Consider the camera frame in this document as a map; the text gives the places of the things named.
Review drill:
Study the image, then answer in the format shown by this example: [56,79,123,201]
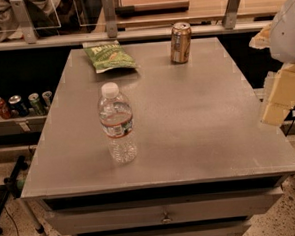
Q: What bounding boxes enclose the grey cloth behind glass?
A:
[0,0,61,43]

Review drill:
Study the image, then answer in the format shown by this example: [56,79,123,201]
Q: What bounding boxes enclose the silver soda can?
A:
[42,91,53,108]

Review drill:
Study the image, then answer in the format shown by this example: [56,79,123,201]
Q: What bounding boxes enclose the upper cabinet drawer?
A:
[46,187,283,235]

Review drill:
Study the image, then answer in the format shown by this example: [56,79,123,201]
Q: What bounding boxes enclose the grey metal drawer cabinet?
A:
[22,38,295,236]

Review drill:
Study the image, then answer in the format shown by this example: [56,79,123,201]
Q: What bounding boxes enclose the red soda can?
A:
[0,97,11,120]

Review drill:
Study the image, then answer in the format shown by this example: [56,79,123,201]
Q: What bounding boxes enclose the wooden board on shelf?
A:
[115,0,190,16]

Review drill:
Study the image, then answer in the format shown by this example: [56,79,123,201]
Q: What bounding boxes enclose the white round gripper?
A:
[249,0,295,126]

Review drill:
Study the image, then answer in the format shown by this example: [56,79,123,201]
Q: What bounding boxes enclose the right metal bracket post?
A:
[222,0,241,30]

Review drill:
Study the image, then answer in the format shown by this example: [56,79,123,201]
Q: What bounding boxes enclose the black tripod stand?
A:
[0,156,28,235]

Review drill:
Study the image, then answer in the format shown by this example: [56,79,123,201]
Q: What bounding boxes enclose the low grey shelf ledge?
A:
[0,110,46,136]

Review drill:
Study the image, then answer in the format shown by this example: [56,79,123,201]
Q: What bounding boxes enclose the clear plastic water bottle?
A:
[98,82,138,164]

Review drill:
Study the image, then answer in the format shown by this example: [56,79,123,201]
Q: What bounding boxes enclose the green jalapeno chip bag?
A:
[83,41,137,74]

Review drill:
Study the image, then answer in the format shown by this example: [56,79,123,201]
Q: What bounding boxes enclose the gold soda can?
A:
[171,22,192,63]

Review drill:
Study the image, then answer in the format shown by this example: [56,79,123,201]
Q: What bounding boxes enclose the metal bracket post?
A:
[10,0,38,44]
[101,0,118,38]
[222,0,241,30]

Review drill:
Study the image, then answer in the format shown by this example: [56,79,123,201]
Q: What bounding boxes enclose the left metal bracket post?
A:
[10,0,38,44]

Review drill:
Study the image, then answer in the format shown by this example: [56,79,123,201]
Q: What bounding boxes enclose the green soda can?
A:
[28,93,46,116]

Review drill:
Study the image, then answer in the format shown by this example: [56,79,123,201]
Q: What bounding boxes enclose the middle metal bracket post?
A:
[101,0,118,38]

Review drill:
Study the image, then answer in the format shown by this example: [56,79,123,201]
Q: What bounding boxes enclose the dark blue soda can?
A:
[8,95,29,117]

